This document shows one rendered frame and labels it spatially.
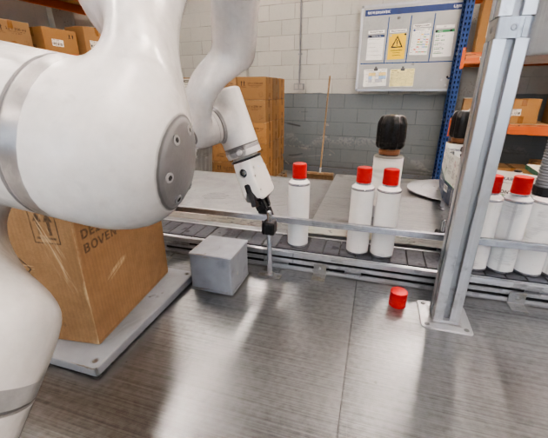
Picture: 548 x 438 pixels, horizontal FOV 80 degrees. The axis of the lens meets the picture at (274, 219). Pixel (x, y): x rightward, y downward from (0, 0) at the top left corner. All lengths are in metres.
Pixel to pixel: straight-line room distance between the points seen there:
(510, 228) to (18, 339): 0.78
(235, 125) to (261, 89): 3.28
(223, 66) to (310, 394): 0.59
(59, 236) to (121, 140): 0.36
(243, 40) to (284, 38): 4.85
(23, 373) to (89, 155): 0.14
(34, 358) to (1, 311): 0.04
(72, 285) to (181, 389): 0.23
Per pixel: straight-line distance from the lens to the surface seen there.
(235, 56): 0.71
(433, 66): 5.02
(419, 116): 5.15
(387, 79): 5.03
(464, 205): 0.62
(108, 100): 0.23
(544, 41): 0.61
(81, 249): 0.56
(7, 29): 4.35
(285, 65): 5.50
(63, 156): 0.23
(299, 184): 0.76
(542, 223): 0.83
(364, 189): 0.74
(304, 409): 0.53
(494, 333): 0.75
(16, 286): 0.26
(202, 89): 0.71
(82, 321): 0.63
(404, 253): 0.85
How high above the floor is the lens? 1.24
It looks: 21 degrees down
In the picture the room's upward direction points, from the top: straight up
